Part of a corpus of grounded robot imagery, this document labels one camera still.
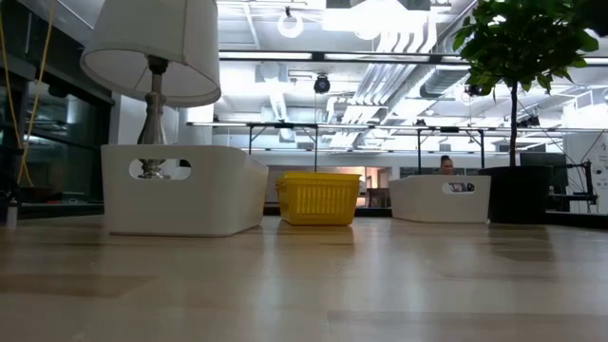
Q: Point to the white plastic storage bin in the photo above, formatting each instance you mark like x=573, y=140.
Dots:
x=214, y=199
x=418, y=202

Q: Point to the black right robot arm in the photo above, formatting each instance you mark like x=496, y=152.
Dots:
x=599, y=14

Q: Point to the dark chair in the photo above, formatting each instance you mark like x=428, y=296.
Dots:
x=380, y=197

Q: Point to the black round ceiling device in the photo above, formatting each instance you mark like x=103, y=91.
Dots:
x=322, y=84

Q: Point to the person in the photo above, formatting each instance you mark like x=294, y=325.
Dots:
x=446, y=165

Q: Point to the white shade silver table lamp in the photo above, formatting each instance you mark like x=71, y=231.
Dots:
x=152, y=47

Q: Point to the green tree in black pot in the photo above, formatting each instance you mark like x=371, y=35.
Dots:
x=515, y=195

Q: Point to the dark grey computer monitor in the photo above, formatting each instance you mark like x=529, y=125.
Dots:
x=560, y=176

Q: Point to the black equipment stand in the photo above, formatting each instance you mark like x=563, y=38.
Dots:
x=588, y=190

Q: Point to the small grey cylinder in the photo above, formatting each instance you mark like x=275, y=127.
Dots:
x=12, y=216

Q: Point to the black metal table frame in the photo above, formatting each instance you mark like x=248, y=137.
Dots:
x=419, y=152
x=315, y=152

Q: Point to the black horizontal frame bar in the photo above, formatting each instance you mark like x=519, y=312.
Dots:
x=266, y=51

